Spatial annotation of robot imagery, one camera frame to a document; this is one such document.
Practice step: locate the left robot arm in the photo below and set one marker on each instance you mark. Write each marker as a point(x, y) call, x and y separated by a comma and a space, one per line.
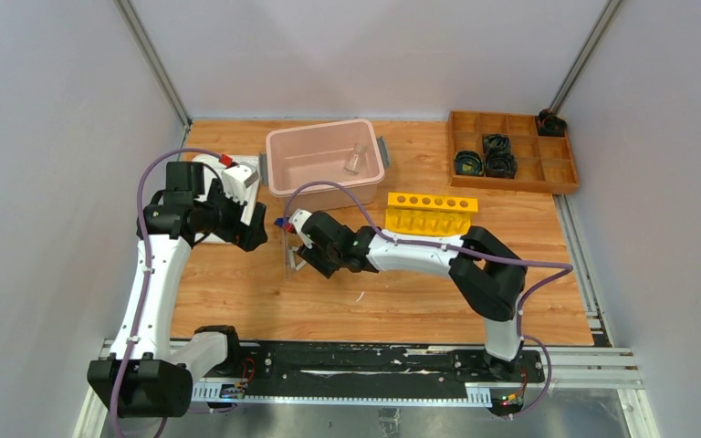
point(142, 377)

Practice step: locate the pink plastic storage bin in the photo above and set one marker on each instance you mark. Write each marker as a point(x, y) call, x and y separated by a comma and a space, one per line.
point(303, 167)

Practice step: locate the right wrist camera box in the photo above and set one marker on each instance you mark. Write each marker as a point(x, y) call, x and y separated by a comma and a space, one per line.
point(299, 219)

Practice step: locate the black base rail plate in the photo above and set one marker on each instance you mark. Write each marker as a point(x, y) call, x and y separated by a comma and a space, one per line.
point(367, 373)

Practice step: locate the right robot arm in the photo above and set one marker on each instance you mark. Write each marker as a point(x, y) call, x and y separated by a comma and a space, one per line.
point(485, 271)

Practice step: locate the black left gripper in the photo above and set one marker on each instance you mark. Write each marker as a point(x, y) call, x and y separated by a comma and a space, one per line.
point(245, 228)

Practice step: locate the aluminium frame post left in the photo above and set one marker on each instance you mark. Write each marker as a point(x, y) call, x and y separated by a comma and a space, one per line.
point(133, 22)

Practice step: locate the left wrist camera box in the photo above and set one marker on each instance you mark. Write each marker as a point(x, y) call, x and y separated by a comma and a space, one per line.
point(240, 183)

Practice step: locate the wooden compartment tray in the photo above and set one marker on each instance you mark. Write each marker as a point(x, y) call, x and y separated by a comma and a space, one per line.
point(513, 152)

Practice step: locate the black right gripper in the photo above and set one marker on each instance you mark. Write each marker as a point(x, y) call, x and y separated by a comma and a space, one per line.
point(313, 256)

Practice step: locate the small glass beaker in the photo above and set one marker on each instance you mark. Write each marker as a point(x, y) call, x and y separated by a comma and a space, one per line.
point(355, 160)

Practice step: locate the yellow test tube rack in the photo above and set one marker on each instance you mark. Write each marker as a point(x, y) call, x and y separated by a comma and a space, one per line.
point(428, 214)

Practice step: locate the white clay triangle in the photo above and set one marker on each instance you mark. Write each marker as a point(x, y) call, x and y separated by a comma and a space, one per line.
point(295, 261)

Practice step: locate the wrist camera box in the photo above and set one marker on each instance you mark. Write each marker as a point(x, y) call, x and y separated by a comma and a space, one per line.
point(240, 183)
point(299, 219)

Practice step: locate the aluminium frame post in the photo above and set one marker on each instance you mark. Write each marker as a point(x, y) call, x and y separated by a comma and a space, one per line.
point(602, 24)
point(133, 22)

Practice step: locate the aluminium frame post right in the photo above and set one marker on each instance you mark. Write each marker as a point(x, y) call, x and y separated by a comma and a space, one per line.
point(602, 24)

